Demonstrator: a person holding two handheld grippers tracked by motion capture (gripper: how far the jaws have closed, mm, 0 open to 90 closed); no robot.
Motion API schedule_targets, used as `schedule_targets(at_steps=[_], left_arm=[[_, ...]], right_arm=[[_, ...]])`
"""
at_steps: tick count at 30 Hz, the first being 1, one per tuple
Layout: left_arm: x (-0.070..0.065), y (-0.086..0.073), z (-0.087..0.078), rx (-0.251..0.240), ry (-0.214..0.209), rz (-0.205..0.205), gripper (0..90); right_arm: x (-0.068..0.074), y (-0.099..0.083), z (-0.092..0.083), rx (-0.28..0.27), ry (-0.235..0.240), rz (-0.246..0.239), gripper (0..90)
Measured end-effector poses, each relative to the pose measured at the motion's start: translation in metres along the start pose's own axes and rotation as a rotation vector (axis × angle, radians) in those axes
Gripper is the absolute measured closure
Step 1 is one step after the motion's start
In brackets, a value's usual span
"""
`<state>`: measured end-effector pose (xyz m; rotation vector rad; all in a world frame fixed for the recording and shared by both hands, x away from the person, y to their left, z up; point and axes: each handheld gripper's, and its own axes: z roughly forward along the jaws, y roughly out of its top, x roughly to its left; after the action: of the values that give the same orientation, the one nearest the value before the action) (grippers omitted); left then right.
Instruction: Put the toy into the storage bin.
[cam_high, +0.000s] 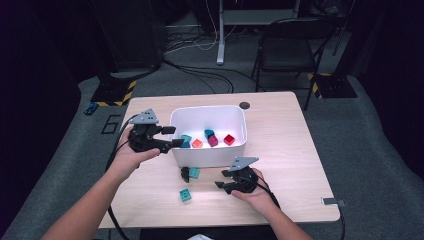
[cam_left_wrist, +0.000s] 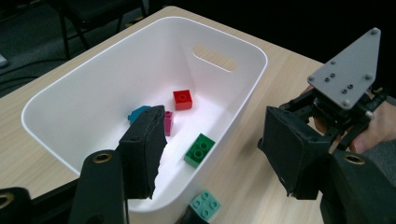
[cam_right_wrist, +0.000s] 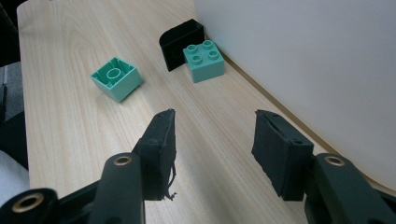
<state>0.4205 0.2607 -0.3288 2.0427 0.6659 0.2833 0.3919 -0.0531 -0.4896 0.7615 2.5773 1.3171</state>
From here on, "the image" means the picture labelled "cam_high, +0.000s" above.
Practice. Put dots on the orange toy block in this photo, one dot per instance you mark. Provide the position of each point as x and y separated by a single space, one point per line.
197 143

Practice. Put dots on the large dark panel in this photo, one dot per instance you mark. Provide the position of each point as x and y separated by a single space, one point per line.
133 36

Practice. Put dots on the black folding chair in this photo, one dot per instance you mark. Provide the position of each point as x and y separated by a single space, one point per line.
286 53

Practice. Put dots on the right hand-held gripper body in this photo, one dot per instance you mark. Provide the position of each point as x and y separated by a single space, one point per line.
245 181

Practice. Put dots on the black yellow striped stand base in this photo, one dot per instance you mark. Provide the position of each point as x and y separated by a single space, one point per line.
333 87
110 91

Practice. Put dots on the light blue toy block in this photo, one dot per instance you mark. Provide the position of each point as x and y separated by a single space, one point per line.
186 138

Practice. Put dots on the grey metal table bracket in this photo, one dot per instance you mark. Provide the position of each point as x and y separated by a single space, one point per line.
331 201

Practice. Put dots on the pale teal toy block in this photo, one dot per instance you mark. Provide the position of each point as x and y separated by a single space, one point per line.
194 173

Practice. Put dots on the white desk frame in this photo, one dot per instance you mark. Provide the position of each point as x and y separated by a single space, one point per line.
220 40

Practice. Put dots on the magenta toy block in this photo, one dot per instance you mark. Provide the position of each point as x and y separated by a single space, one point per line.
213 141

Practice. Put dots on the white plastic bin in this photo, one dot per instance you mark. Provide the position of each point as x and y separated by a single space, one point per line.
206 156

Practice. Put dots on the person's left hand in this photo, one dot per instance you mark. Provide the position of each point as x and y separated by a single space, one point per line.
128 160

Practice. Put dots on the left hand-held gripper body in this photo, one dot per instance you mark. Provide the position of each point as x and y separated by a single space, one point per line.
143 138

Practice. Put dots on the person's white shirt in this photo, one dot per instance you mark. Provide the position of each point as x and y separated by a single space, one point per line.
200 237

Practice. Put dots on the black toy block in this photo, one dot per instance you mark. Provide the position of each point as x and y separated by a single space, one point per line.
185 174

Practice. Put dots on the red toy block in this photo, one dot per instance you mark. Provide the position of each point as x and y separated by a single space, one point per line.
229 139

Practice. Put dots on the small blue floor object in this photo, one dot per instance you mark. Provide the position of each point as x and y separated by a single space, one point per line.
90 108

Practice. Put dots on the person's right hand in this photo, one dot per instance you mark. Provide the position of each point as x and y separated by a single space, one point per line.
258 200

